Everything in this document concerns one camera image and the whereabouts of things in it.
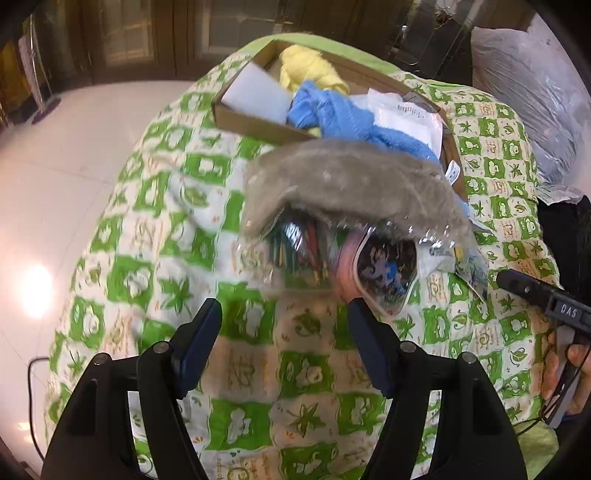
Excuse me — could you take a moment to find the floor stand with purple base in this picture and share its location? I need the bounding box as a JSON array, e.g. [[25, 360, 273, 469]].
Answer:
[[28, 14, 63, 125]]

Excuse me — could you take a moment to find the dark cloth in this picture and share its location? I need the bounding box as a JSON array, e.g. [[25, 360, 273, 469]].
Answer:
[[536, 196, 591, 296]]

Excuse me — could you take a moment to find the person's right hand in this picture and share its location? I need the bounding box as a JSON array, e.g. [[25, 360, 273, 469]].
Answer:
[[541, 333, 591, 416]]

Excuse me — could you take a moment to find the green white printed blanket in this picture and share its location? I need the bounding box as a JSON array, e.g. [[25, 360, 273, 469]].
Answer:
[[44, 34, 561, 480]]

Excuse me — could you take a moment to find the wooden glass door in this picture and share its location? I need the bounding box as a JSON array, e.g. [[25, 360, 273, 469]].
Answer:
[[78, 0, 472, 84]]

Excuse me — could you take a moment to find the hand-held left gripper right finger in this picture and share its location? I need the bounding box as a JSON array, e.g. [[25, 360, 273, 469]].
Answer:
[[347, 298, 529, 480]]

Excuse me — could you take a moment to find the shallow cardboard box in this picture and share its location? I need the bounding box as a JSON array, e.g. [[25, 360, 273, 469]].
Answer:
[[211, 39, 469, 204]]

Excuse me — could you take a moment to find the white plastic bag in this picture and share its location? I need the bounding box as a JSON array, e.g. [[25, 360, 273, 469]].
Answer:
[[367, 90, 444, 153]]

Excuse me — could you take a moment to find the yellow towel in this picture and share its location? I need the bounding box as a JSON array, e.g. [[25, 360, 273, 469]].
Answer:
[[278, 45, 349, 139]]

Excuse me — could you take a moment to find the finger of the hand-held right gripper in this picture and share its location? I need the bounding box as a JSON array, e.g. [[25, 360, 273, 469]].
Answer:
[[496, 269, 561, 311]]

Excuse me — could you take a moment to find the blue towel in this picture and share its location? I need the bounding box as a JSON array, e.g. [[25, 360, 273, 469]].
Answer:
[[286, 79, 476, 217]]

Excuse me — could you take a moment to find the white foam block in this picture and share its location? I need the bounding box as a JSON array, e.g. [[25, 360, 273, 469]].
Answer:
[[221, 62, 296, 125]]

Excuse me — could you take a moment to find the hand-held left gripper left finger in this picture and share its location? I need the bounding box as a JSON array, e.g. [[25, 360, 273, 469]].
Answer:
[[41, 298, 223, 480]]

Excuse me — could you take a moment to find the clear bag with grey plush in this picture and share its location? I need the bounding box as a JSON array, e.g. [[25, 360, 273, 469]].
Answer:
[[233, 138, 481, 296]]

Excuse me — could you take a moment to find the black cable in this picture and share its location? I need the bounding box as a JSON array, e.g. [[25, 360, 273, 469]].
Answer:
[[27, 355, 52, 462]]

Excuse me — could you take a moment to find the light green bedsheet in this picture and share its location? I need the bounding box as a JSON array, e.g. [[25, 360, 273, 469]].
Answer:
[[240, 32, 398, 75]]

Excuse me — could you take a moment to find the large clear plastic bag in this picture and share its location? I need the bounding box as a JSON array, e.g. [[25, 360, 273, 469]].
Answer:
[[471, 18, 591, 185]]

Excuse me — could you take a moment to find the pink cartoon pouch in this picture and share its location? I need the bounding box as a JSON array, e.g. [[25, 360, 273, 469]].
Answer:
[[335, 228, 421, 319]]

